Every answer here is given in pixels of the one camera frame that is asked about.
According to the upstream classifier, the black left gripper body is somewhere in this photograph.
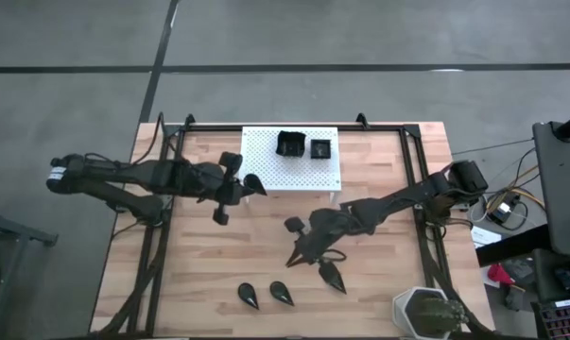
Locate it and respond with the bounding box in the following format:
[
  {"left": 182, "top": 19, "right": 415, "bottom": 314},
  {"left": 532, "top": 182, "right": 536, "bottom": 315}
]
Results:
[{"left": 185, "top": 150, "right": 248, "bottom": 227}]

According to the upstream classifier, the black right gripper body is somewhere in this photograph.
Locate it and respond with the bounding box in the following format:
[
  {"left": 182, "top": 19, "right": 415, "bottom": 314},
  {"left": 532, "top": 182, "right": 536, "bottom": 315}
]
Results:
[{"left": 284, "top": 207, "right": 362, "bottom": 262}]

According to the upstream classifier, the black wavy square plate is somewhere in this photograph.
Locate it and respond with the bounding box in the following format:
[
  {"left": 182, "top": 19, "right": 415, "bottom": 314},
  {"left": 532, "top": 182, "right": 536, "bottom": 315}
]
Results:
[{"left": 274, "top": 130, "right": 308, "bottom": 159}]

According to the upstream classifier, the white perforated metal shelf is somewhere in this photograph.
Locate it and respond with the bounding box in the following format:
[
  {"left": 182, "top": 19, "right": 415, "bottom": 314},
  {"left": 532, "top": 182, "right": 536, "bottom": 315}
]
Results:
[{"left": 239, "top": 125, "right": 342, "bottom": 204}]

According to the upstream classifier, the white faceted plant pot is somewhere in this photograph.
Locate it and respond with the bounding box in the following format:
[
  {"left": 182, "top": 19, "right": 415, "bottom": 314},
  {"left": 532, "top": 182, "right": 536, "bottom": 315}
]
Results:
[{"left": 391, "top": 286, "right": 460, "bottom": 340}]

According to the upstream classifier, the green cactus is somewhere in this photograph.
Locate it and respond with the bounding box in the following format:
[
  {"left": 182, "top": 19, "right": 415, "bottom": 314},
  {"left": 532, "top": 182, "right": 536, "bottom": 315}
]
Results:
[{"left": 409, "top": 295, "right": 468, "bottom": 336}]

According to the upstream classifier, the white paper sheet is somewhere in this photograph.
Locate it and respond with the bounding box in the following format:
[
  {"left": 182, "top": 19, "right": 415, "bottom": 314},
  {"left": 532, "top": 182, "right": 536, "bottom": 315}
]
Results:
[{"left": 471, "top": 225, "right": 503, "bottom": 249}]

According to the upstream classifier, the black power supply box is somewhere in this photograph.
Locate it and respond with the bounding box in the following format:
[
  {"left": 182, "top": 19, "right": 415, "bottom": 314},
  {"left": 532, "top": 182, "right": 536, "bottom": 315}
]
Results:
[{"left": 490, "top": 201, "right": 517, "bottom": 226}]

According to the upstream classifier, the red cloth object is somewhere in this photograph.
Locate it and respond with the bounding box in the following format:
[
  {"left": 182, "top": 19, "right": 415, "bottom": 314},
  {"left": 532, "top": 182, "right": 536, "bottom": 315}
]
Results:
[{"left": 486, "top": 263, "right": 516, "bottom": 287}]

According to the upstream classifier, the backlit computer keyboard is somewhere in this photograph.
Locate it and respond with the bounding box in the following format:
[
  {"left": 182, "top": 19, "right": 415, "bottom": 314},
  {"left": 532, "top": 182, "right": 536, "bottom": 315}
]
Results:
[{"left": 532, "top": 297, "right": 570, "bottom": 340}]

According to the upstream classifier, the thick black camera cable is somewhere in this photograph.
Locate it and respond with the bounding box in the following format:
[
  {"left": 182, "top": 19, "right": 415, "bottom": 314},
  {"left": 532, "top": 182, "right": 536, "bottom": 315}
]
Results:
[{"left": 320, "top": 248, "right": 349, "bottom": 264}]

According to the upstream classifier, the black aluminium table frame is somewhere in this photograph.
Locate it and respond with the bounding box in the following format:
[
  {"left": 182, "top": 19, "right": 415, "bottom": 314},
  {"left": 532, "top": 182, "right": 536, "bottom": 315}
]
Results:
[{"left": 90, "top": 112, "right": 498, "bottom": 340}]

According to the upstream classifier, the grey metal cart frame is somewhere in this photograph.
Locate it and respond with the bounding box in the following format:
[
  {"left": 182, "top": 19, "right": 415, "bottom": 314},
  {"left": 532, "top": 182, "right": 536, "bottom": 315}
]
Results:
[{"left": 0, "top": 188, "right": 59, "bottom": 340}]

